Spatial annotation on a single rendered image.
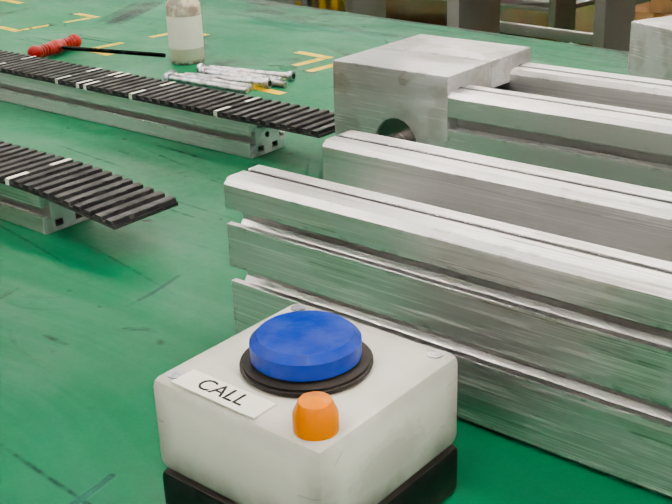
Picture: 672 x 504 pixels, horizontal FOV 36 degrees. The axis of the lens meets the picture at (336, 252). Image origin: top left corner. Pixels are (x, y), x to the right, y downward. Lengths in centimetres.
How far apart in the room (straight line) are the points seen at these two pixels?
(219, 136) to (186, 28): 32
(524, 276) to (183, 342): 20
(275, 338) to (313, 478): 6
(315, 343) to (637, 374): 12
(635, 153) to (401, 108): 15
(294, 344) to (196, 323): 19
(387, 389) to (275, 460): 5
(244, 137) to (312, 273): 35
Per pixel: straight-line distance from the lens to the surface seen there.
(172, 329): 54
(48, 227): 69
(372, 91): 67
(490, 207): 49
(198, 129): 85
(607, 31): 300
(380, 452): 35
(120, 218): 62
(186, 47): 113
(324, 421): 33
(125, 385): 50
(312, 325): 37
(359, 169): 53
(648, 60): 80
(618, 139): 58
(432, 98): 64
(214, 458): 37
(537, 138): 62
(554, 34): 397
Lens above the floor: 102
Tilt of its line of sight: 23 degrees down
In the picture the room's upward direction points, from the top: 2 degrees counter-clockwise
